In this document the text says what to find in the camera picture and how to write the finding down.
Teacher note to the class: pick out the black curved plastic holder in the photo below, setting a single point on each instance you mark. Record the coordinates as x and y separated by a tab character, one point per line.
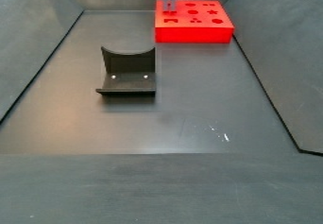
130	73

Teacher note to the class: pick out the red foam shape board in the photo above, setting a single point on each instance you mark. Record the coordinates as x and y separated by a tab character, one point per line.
198	22

